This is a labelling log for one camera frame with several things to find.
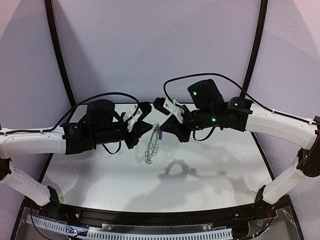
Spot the right black frame post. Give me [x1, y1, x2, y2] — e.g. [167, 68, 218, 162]
[242, 0, 268, 92]

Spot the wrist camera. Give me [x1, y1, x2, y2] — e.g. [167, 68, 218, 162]
[153, 97, 186, 124]
[121, 101, 152, 133]

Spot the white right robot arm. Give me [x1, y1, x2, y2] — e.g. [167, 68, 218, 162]
[153, 79, 320, 206]

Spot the white slotted cable duct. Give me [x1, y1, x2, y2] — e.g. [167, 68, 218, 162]
[24, 214, 233, 240]

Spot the black frame post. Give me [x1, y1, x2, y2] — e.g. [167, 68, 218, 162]
[242, 0, 268, 92]
[44, 0, 76, 107]

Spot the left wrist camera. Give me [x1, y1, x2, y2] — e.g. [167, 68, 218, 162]
[121, 101, 152, 133]

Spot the perforated metal key ring disc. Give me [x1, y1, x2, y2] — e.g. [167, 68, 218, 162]
[144, 123, 161, 165]

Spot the left black frame post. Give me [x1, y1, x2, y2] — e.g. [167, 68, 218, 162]
[44, 0, 76, 107]

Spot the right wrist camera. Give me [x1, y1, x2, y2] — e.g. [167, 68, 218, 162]
[153, 97, 186, 124]

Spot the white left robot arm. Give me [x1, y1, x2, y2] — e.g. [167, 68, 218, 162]
[0, 99, 153, 208]

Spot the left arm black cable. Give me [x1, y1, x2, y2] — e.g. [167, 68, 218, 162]
[0, 92, 141, 155]

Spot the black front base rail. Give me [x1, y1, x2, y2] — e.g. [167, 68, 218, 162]
[23, 195, 300, 235]

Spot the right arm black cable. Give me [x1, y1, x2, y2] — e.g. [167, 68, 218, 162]
[163, 72, 317, 142]

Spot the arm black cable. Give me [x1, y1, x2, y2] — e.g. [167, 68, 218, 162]
[0, 92, 141, 155]
[163, 72, 317, 142]

